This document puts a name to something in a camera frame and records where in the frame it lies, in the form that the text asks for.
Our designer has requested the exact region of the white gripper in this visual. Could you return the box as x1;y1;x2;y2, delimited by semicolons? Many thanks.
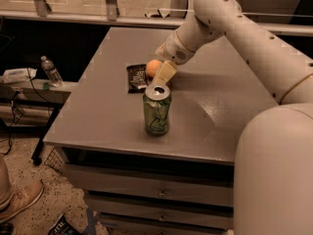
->
153;31;196;85

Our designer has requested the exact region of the orange fruit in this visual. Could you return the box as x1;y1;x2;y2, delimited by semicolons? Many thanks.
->
146;60;162;78

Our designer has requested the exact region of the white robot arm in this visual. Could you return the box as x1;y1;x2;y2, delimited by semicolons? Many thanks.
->
154;0;313;235

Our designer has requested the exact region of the black rxbar chocolate wrapper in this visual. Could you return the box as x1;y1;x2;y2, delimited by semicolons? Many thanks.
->
126;64;148;93

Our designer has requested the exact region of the green soda can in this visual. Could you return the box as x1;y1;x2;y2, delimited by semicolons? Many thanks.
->
143;84;172;135

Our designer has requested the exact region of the clear plastic water bottle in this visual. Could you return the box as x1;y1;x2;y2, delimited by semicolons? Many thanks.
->
40;56;63;87

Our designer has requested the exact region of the grey drawer cabinet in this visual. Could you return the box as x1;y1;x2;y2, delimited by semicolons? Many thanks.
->
43;26;278;235

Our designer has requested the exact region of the low side bench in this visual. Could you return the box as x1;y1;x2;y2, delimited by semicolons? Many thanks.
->
0;79;77;165

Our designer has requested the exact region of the white wipes packet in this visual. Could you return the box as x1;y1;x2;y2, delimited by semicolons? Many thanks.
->
2;68;37;84

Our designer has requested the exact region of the black snack bag on floor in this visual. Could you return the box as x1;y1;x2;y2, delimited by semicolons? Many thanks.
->
48;215;82;235

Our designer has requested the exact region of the tan shoe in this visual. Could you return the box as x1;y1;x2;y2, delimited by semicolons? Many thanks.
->
0;179;45;225

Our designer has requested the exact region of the black cable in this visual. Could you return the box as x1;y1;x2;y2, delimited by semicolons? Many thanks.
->
0;68;50;157

